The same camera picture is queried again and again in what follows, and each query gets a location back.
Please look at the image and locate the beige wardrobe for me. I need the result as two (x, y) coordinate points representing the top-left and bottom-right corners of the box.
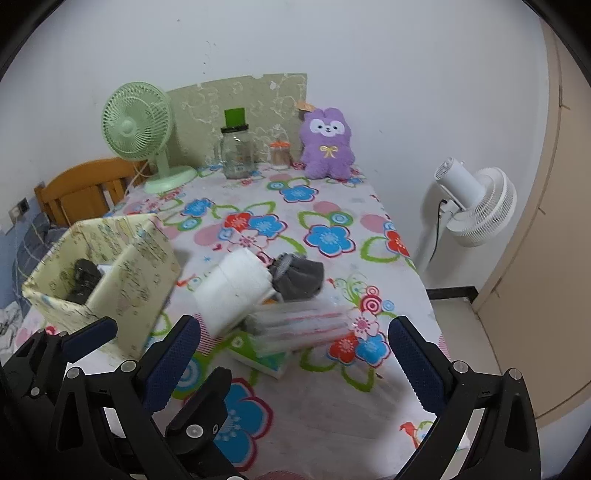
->
(475, 23), (591, 421)

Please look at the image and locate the grey drawstring pouch with tag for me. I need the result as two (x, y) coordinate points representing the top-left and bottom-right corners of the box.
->
(270, 253), (325, 301)

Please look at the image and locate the blue plaid bedding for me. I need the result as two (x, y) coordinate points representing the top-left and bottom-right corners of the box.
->
(0, 215), (70, 333)

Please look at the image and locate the floral tablecloth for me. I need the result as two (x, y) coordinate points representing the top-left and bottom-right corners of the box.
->
(14, 161), (472, 480)

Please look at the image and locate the glass jar with green lid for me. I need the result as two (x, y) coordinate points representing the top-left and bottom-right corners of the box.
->
(215, 107), (257, 180)

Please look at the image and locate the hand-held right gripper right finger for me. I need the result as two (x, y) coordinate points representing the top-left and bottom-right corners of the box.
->
(388, 316), (541, 480)

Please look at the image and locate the white soft package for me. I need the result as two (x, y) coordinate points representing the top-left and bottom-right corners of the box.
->
(191, 249), (273, 335)

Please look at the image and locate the small jar with orange lid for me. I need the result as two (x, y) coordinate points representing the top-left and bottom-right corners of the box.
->
(270, 141), (291, 169)

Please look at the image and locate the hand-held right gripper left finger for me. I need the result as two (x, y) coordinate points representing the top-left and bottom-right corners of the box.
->
(46, 316), (201, 480)

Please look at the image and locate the white standing fan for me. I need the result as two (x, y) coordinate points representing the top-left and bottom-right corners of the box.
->
(413, 157), (518, 278)

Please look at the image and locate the clear plastic packet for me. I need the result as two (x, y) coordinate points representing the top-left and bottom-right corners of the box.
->
(245, 295), (352, 356)

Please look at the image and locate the patterned fabric storage box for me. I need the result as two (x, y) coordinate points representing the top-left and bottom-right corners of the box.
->
(22, 213), (183, 358)

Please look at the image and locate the wooden chair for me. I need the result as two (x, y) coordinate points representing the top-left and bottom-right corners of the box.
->
(34, 158), (148, 227)

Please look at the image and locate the purple plush toy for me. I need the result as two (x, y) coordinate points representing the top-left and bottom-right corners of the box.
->
(291, 102), (356, 181)

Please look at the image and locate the black item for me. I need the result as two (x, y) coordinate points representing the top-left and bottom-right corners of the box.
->
(65, 259), (105, 303)

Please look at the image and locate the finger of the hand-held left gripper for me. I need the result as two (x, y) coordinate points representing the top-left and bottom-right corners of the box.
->
(0, 318), (118, 416)
(165, 367), (250, 480)

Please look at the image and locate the green desk fan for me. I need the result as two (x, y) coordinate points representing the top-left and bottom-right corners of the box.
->
(102, 82), (198, 195)

